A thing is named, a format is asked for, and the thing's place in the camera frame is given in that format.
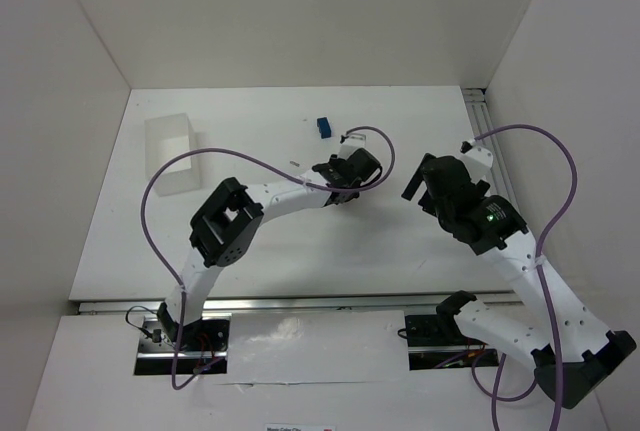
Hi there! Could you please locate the blue wood block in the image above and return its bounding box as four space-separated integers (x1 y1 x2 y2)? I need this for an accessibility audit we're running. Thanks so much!
316 117 333 139

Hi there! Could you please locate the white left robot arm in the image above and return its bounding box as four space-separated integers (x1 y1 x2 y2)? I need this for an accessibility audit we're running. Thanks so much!
157 148 382 342

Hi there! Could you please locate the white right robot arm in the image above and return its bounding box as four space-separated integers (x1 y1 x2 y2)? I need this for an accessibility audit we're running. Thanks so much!
402 142 637 409

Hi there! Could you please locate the white paper label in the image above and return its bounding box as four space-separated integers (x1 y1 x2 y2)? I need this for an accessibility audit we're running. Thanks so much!
264 423 336 431

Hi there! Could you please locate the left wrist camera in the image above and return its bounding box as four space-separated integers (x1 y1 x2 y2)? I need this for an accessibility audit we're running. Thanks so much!
339 133 366 155

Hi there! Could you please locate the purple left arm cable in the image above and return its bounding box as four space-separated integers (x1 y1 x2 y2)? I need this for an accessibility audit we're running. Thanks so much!
141 125 397 391

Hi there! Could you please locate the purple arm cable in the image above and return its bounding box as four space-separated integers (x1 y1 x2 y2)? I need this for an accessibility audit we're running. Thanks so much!
141 125 397 391
472 124 579 431

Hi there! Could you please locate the aluminium side rail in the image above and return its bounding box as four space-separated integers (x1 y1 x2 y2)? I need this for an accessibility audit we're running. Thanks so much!
461 88 507 197

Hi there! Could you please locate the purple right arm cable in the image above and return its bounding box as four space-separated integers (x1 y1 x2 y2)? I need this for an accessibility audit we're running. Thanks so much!
472 124 579 431

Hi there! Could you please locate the aluminium front rail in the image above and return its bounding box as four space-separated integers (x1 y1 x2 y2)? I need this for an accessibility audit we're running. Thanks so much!
77 291 519 315

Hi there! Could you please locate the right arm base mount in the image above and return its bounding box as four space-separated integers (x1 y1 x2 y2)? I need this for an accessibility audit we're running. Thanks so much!
397 315 499 371

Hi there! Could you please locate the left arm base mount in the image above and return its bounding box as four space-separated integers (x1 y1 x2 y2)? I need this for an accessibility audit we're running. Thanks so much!
124 305 230 376

